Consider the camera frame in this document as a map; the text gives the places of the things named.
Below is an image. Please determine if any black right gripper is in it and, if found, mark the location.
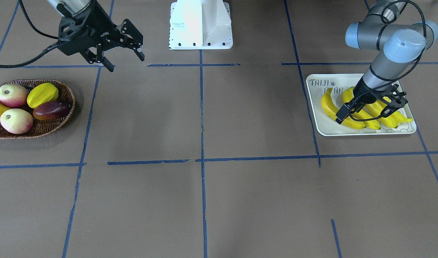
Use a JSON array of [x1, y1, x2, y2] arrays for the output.
[[57, 4, 145, 72]]

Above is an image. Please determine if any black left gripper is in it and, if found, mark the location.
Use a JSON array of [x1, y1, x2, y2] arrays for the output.
[[335, 76, 386, 124]]

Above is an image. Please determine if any yellow banana basket edge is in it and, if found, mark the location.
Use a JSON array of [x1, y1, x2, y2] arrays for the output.
[[321, 87, 366, 130]]

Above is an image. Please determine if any yellow banana basket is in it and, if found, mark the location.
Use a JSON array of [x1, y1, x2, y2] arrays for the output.
[[342, 87, 381, 130], [364, 101, 398, 128]]

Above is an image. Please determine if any yellow banana carried to tray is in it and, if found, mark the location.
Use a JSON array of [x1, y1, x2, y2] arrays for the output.
[[377, 100, 413, 124]]

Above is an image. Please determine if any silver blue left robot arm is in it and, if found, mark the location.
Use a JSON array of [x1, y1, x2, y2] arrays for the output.
[[333, 0, 438, 124]]

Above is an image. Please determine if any brown wicker basket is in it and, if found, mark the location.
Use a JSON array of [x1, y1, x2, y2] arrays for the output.
[[0, 79, 76, 139]]

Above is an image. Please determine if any white bear print tray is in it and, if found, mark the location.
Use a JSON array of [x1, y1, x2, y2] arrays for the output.
[[306, 73, 417, 137]]

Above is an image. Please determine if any dark purple plum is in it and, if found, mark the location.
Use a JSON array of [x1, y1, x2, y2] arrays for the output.
[[33, 101, 72, 120]]

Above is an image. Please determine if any pink white peach back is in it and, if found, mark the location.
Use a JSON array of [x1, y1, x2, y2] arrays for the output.
[[0, 83, 28, 108]]

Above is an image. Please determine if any pink white peach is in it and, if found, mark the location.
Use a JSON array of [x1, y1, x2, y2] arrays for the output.
[[0, 109, 34, 134], [0, 83, 28, 108]]

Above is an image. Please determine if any pink white peach front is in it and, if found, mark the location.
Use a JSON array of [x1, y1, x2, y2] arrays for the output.
[[0, 109, 34, 134]]

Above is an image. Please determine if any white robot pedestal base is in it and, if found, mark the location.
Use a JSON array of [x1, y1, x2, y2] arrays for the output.
[[169, 0, 234, 50]]

